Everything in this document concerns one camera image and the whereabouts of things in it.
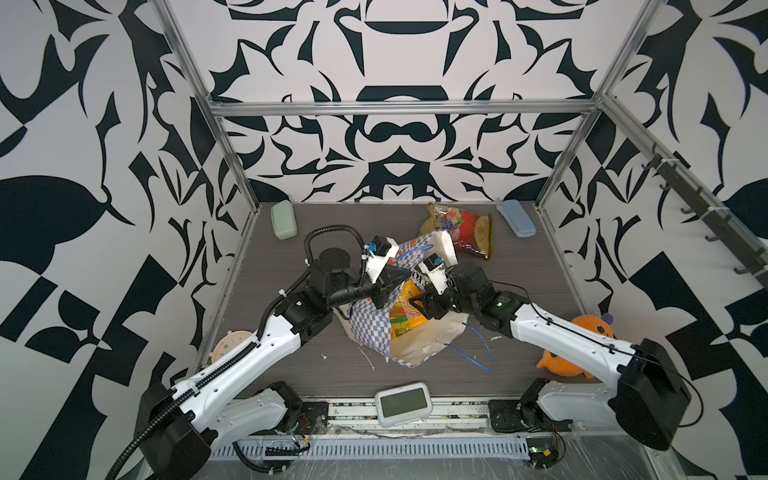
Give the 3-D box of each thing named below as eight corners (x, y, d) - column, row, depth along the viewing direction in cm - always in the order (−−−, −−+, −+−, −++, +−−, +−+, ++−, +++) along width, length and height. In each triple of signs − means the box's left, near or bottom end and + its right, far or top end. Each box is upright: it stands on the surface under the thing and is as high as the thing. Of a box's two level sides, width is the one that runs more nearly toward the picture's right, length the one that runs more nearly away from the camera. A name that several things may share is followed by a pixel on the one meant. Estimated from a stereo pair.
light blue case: (519, 239, 111) (521, 235, 109) (495, 206, 122) (497, 201, 120) (539, 235, 112) (542, 230, 110) (514, 202, 123) (516, 197, 121)
